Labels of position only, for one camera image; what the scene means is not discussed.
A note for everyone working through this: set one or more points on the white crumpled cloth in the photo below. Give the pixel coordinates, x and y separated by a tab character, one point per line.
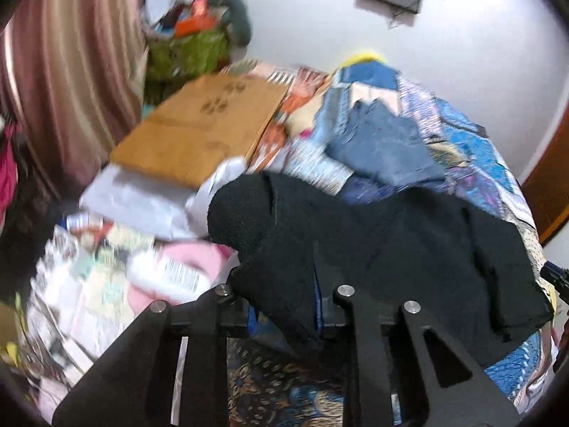
167	211

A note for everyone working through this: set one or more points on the green patterned storage box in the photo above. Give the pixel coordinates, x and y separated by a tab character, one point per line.
188	57

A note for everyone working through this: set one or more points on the wooden lap desk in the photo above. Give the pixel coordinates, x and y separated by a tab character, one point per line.
211	119

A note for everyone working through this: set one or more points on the orange striped pillow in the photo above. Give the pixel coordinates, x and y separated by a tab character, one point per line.
302	85

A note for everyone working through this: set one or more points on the brown wooden door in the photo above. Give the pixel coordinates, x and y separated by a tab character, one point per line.
546	189

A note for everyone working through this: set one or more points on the yellow headboard cushion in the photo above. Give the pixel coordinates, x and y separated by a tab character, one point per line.
363	57

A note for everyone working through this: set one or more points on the blue patchwork bedspread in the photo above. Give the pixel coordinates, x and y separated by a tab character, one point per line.
474	172

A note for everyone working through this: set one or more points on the white plastic bottle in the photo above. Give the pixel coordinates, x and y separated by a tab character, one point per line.
166	278

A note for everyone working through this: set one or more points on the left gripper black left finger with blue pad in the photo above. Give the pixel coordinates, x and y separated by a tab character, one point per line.
167	355

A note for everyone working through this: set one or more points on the folded blue jeans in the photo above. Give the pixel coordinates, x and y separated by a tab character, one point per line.
384	147

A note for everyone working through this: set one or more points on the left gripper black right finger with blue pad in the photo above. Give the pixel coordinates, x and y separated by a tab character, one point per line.
403	368

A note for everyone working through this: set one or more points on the orange red box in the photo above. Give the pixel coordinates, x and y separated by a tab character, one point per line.
194	19

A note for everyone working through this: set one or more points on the pink cloth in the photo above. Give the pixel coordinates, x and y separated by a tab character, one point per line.
210	258

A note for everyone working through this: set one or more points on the grey plush toy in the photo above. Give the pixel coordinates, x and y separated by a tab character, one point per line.
234	21

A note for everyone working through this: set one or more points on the striped brown curtain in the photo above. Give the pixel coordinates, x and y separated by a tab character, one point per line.
72	75

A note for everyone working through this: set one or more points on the black pants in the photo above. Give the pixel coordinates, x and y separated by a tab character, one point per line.
294	242

